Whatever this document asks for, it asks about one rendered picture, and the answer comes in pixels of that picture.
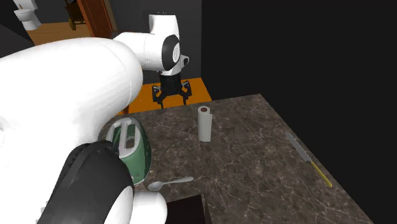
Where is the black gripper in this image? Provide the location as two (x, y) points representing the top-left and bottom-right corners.
(151, 73), (193, 110)

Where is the white paper towel roll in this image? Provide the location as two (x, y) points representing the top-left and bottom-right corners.
(197, 106), (213, 143)

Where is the silver spoon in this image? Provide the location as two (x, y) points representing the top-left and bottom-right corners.
(147, 176), (195, 192)

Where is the brown wooden door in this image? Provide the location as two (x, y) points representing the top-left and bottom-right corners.
(76, 0), (116, 40)

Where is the white toilet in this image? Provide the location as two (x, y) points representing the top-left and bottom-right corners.
(13, 0), (43, 31)

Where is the yellow-handled knife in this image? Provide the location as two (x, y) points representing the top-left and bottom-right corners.
(284, 132), (333, 188)

